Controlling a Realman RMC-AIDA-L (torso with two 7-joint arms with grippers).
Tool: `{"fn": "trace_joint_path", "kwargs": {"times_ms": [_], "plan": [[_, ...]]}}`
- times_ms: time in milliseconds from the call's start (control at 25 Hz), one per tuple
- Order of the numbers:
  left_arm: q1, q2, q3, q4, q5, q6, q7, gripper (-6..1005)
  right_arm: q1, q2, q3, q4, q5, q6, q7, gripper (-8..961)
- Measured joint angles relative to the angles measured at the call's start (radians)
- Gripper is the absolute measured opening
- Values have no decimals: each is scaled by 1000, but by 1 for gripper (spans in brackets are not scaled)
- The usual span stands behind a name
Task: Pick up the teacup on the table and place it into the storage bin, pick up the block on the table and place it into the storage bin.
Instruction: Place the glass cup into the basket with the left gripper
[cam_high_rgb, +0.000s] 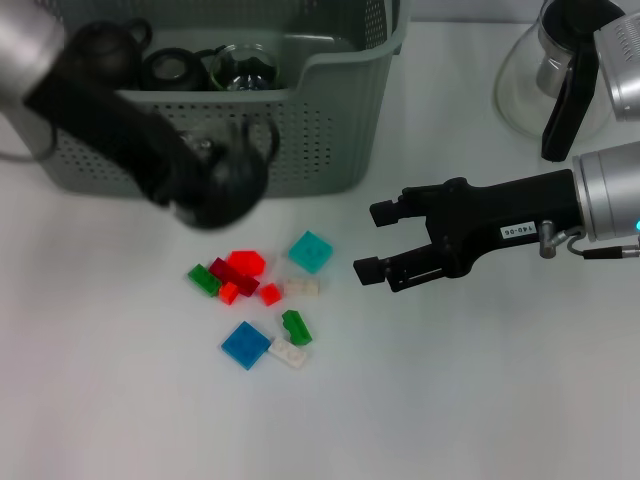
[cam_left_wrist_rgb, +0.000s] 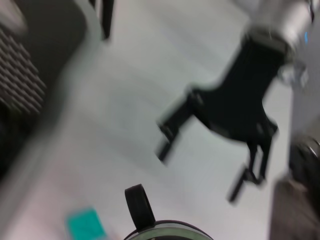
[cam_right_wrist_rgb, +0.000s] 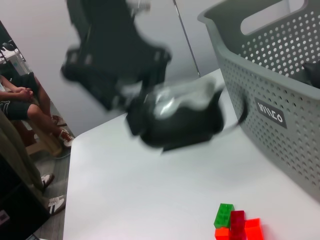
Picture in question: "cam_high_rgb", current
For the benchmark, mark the green flat building brick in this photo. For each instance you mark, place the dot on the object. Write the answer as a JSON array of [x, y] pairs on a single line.
[[205, 280]]

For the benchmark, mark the white flat building brick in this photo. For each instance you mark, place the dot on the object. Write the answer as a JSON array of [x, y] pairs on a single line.
[[289, 353]]

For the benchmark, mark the dark clay teapot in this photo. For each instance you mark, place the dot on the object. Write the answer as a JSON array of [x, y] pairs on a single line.
[[120, 55]]

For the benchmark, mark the grey perforated storage bin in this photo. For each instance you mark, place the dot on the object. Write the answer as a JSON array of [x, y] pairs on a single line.
[[320, 140]]

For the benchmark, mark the green long building brick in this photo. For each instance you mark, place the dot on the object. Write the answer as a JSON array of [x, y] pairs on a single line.
[[297, 330]]

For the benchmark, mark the blue square building brick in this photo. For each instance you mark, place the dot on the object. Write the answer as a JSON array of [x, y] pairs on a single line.
[[245, 346]]

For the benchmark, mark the dark red long brick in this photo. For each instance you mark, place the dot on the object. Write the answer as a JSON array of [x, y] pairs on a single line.
[[240, 282]]

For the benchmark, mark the translucent clear building brick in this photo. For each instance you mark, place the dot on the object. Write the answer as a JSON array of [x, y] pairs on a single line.
[[302, 288]]

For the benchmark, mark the glass teacup with black base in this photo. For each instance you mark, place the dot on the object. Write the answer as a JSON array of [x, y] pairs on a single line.
[[172, 70], [235, 190], [245, 70]]

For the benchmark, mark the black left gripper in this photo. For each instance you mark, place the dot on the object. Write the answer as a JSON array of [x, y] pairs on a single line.
[[115, 130]]

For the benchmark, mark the teal square building brick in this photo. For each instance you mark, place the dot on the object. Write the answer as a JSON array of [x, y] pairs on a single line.
[[310, 251]]

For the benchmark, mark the small red building brick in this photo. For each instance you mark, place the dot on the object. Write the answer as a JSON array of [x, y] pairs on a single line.
[[229, 294], [270, 295]]

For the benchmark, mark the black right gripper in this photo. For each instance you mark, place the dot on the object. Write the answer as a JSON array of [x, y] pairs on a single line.
[[500, 212]]

